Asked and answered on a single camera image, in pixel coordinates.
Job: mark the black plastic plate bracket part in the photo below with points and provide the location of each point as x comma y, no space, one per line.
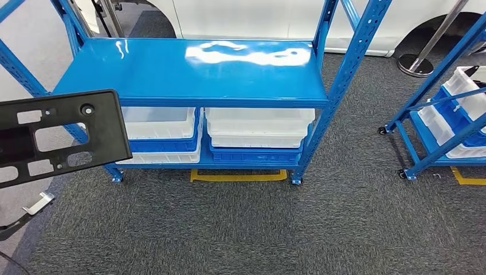
106,133

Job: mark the blue metal shelf rack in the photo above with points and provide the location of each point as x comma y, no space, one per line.
190,72

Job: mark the black part in bin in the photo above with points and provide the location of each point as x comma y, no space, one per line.
472,71

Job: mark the white car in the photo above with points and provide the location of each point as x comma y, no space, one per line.
265,19

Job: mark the blue metal rack with casters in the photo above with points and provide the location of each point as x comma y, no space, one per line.
417,98

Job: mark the chrome stanchion post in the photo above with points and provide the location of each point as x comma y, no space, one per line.
114,19
415,66

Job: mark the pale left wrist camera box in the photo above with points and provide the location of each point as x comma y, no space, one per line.
40,203

